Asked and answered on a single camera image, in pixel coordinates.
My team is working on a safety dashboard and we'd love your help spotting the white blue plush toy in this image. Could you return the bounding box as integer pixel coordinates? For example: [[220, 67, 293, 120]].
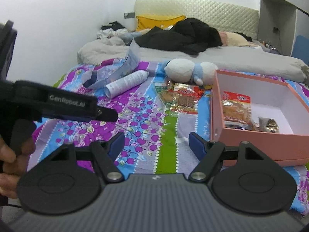
[[162, 58, 218, 86]]

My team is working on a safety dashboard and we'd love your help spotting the red gold jerky packet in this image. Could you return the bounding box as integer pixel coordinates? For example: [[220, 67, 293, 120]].
[[170, 83, 205, 115]]

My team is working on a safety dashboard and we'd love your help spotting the white spray can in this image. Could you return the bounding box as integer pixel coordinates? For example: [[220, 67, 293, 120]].
[[104, 70, 149, 98]]

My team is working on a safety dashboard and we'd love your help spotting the black sesame paste packet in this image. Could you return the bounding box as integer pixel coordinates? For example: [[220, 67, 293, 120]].
[[258, 117, 280, 134]]

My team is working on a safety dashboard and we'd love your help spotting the clothes heap on nightstand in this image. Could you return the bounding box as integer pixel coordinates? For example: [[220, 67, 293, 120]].
[[96, 21, 129, 39]]

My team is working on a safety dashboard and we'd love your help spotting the green white snack packet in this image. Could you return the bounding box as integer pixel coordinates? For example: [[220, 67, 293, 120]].
[[154, 80, 176, 106]]

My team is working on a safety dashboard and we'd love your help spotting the person's left hand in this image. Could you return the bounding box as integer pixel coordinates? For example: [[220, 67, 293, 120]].
[[0, 137, 36, 199]]

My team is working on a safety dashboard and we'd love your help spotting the black clothes pile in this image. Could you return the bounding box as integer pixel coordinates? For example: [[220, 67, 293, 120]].
[[135, 18, 223, 56]]

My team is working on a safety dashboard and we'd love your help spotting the blue chair back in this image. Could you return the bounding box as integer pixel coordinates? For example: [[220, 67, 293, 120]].
[[291, 35, 309, 65]]

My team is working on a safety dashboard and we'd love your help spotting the red label clear snack bag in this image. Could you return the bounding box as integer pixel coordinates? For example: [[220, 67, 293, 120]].
[[222, 91, 256, 131]]

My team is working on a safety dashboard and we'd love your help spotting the cream quilted headboard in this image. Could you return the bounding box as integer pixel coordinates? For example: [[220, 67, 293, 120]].
[[134, 0, 259, 39]]

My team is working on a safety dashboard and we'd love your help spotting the white wardrobe cabinet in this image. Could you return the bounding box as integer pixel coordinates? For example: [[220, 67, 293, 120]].
[[258, 0, 308, 55]]

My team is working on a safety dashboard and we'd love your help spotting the grey duvet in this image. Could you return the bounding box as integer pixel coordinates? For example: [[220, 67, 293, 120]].
[[77, 37, 308, 85]]

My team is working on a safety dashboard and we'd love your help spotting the translucent blue plastic bag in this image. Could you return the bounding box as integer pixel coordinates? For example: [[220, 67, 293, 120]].
[[78, 38, 140, 90]]

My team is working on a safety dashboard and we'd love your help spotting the pink cardboard box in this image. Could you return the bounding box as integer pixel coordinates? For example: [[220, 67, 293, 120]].
[[211, 70, 308, 166]]

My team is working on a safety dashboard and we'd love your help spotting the yellow pillow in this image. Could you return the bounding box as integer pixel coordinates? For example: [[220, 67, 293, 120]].
[[136, 14, 186, 31]]

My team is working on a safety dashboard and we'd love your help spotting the beige pink pillow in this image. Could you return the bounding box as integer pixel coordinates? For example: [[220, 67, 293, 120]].
[[219, 32, 257, 47]]

